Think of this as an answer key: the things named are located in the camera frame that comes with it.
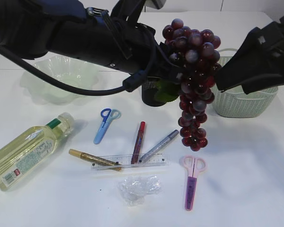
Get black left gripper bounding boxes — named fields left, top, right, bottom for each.
left=146, top=42, right=184, bottom=84

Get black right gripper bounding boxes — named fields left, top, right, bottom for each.
left=214, top=16, right=284, bottom=94

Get purple grape bunch with leaf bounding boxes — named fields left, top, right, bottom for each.
left=154, top=18, right=221, bottom=151

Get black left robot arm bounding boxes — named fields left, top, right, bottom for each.
left=0, top=0, right=182, bottom=83

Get black mesh pen cup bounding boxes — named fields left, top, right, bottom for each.
left=142, top=79, right=167, bottom=107

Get pale green woven basket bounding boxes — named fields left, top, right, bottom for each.
left=210, top=48, right=279, bottom=119

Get translucent green wavy plate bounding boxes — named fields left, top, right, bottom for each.
left=20, top=55, right=98, bottom=105

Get clear plastic ruler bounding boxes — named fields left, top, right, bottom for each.
left=91, top=153, right=169, bottom=170

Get crumpled clear plastic sheet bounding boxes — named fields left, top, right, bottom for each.
left=117, top=175, right=161, bottom=206

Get red glitter marker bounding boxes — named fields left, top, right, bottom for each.
left=131, top=121, right=146, bottom=164

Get blue scissors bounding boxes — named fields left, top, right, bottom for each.
left=93, top=108, right=121, bottom=144

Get silver glitter marker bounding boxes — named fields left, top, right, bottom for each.
left=139, top=130, right=179, bottom=163

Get pink purple scissors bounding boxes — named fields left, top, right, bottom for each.
left=182, top=155, right=207, bottom=211

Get gold glitter marker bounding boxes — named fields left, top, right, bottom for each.
left=69, top=149, right=122, bottom=171

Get yellow oil bottle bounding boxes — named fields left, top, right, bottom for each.
left=0, top=113, right=75, bottom=191

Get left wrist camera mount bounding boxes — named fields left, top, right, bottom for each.
left=111, top=0, right=168, bottom=24

